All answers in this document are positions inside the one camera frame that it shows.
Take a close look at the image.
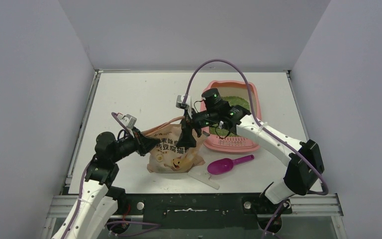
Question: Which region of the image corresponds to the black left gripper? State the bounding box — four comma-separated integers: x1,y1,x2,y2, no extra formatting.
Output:
111,126,161,163

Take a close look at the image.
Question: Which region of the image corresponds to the beige cat litter bag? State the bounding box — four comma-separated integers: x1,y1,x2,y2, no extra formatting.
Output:
143,117,209,173

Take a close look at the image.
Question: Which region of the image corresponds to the white bag clip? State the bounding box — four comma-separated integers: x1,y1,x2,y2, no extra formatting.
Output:
188,170,220,190

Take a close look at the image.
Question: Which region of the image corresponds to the purple litter scoop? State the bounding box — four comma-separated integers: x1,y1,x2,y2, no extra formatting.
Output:
207,154,255,175

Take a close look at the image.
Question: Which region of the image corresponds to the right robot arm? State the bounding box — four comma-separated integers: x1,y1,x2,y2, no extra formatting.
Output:
176,88,324,213

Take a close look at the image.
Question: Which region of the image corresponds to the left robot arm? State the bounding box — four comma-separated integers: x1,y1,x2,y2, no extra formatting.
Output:
53,128,161,239

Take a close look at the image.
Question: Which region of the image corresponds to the green cat litter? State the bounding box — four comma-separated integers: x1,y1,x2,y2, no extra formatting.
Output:
209,96,251,138

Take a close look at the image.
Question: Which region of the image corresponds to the pink litter box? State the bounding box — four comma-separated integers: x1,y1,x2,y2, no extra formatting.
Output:
203,81,262,153

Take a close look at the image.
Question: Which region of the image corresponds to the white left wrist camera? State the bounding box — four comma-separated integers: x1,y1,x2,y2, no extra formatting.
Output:
120,114,137,131

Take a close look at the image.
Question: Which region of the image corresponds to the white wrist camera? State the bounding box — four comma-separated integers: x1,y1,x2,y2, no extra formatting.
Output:
120,114,137,131
176,94,192,116

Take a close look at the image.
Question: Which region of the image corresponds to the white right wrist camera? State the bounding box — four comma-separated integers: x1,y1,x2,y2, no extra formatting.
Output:
176,94,192,116

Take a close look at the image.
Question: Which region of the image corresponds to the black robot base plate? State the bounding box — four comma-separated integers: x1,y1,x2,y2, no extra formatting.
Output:
110,193,292,230

